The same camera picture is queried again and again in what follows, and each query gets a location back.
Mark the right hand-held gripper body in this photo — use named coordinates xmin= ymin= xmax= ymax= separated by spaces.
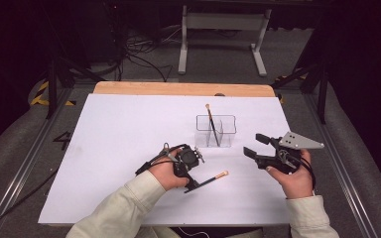
xmin=254 ymin=131 xmax=325 ymax=176

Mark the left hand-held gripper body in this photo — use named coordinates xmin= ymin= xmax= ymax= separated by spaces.
xmin=173 ymin=145 xmax=207 ymax=179

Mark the black makeup brush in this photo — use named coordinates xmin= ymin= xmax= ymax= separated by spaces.
xmin=204 ymin=102 xmax=222 ymax=148
xmin=191 ymin=170 xmax=230 ymax=191

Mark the clear plastic organizer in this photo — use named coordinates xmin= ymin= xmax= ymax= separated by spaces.
xmin=193 ymin=114 xmax=238 ymax=149

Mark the person's left hand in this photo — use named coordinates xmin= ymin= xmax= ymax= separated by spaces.
xmin=148 ymin=147 xmax=191 ymax=192

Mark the person's right hand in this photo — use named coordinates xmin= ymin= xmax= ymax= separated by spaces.
xmin=265 ymin=148 xmax=315 ymax=200

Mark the black tripod stand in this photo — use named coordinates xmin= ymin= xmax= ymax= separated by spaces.
xmin=44 ymin=54 xmax=107 ymax=121
xmin=270 ymin=33 xmax=329 ymax=126

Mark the wooden table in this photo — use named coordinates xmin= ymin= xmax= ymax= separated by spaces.
xmin=92 ymin=80 xmax=277 ymax=98

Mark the white board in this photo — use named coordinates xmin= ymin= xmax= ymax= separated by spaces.
xmin=37 ymin=92 xmax=325 ymax=228

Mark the white metal stand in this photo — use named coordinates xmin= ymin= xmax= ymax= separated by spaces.
xmin=177 ymin=4 xmax=273 ymax=78

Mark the black floor tape mark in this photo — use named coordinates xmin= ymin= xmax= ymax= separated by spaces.
xmin=53 ymin=130 xmax=72 ymax=152

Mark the dark equipment rack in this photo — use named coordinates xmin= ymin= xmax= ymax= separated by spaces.
xmin=77 ymin=0 xmax=131 ymax=64

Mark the yellow black floor tape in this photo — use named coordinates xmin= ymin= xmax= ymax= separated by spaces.
xmin=29 ymin=80 xmax=77 ymax=108

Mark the left hand-held gripper cable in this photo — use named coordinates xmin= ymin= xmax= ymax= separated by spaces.
xmin=134 ymin=142 xmax=191 ymax=177

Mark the hand-held gripper cable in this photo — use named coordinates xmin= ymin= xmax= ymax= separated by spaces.
xmin=297 ymin=156 xmax=318 ymax=195
xmin=134 ymin=142 xmax=191 ymax=177

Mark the right hand-held gripper cable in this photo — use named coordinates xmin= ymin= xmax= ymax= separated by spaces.
xmin=297 ymin=156 xmax=318 ymax=195

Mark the thin white cable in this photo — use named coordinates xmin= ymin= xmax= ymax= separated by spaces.
xmin=178 ymin=225 xmax=211 ymax=238

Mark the aluminium floor rail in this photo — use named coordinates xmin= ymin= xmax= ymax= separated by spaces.
xmin=302 ymin=93 xmax=379 ymax=238
xmin=0 ymin=88 xmax=75 ymax=238

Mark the bundle of black cables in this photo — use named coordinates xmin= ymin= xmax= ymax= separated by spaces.
xmin=114 ymin=24 xmax=184 ymax=83

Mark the black floor cable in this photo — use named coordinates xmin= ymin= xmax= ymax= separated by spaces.
xmin=0 ymin=168 xmax=61 ymax=238

